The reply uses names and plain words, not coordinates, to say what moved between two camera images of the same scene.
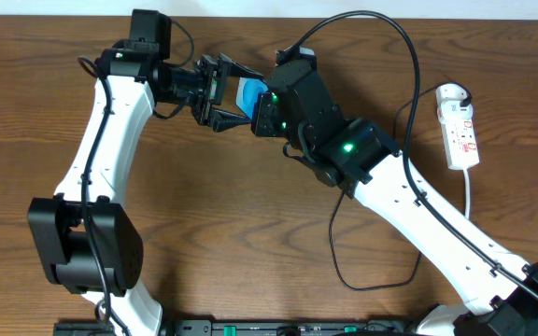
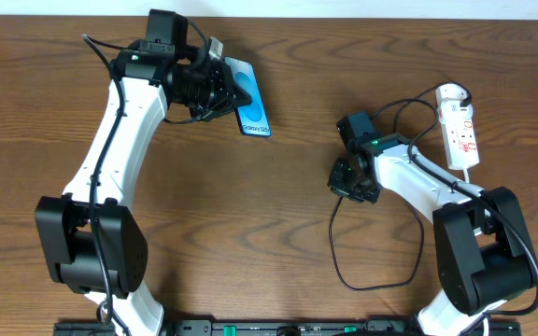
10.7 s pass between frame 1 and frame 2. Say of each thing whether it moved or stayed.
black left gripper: moved
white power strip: stayed
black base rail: stayed
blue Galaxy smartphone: moved
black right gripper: moved
